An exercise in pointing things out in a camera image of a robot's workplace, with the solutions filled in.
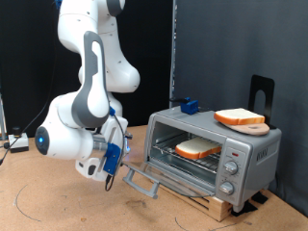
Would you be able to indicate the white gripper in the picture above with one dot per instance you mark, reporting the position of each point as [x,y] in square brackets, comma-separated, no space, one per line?
[110,128]

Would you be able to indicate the metal spatula with blue block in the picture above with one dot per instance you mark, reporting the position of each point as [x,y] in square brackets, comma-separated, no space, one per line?
[189,107]

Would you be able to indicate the white bread slice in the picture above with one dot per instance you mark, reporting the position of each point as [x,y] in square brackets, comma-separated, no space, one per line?
[195,147]
[237,117]

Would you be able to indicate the silver oven knob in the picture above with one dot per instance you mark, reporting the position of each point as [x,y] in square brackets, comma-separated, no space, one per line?
[226,188]
[231,167]

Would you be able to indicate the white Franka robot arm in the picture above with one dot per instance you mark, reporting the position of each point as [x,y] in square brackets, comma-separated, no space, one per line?
[89,96]

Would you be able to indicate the silver toaster oven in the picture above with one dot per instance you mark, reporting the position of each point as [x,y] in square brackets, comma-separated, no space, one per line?
[256,154]

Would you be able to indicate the tall aluminium pole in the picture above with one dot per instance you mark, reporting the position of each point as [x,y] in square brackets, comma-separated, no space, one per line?
[173,48]

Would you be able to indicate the grey emergency stop box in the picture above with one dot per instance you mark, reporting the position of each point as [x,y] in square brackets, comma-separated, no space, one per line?
[18,142]

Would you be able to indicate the slatted wooden crate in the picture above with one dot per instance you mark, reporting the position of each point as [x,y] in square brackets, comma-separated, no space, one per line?
[221,210]

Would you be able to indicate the round wooden board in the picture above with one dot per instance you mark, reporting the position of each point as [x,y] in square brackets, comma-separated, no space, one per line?
[253,130]

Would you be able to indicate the short metal pole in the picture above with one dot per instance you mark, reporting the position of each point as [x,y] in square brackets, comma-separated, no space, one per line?
[2,118]

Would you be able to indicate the black backdrop curtain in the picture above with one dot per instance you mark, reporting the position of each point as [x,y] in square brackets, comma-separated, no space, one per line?
[29,48]

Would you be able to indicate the black foam pad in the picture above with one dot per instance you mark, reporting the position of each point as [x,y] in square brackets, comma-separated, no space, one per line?
[243,208]
[260,198]

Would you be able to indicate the black metal bookend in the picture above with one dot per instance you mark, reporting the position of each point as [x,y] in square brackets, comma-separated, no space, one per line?
[261,82]

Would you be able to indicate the grey backdrop curtain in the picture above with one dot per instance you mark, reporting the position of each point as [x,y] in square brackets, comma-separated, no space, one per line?
[240,41]

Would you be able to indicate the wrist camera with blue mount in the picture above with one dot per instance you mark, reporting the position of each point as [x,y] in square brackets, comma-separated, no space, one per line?
[112,159]

